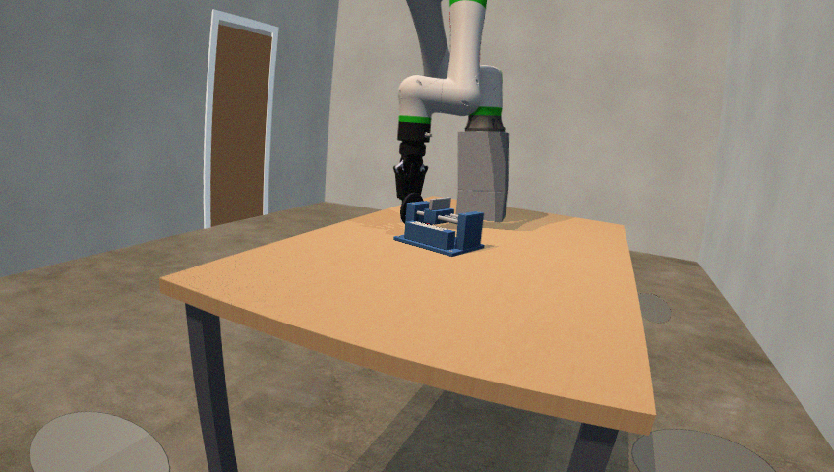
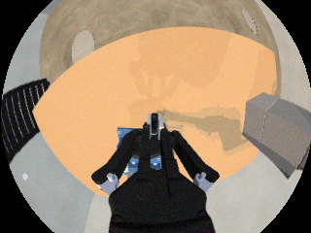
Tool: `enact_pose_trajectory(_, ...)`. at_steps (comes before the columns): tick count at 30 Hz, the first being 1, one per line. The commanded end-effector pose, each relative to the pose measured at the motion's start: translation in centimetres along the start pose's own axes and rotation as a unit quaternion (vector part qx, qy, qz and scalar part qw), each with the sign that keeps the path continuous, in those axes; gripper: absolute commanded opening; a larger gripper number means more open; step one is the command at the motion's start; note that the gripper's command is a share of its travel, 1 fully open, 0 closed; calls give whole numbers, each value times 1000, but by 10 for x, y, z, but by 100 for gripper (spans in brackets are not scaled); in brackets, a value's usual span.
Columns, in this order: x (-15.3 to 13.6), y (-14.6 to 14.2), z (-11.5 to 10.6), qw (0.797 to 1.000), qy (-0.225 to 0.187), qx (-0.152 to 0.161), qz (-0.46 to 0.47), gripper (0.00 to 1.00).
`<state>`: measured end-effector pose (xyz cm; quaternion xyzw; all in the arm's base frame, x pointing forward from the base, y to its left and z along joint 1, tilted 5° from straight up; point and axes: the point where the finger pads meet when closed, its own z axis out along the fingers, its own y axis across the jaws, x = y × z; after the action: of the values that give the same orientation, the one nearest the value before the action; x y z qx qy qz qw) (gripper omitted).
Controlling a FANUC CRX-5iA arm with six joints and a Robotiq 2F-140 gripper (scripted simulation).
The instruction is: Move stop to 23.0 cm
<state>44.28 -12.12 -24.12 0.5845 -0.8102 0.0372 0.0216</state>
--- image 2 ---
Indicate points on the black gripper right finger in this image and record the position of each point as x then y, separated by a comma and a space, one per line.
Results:
202, 175

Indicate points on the blue bench vise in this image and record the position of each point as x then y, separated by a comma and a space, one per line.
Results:
155, 152

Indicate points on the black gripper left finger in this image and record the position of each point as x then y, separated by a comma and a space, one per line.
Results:
107, 177

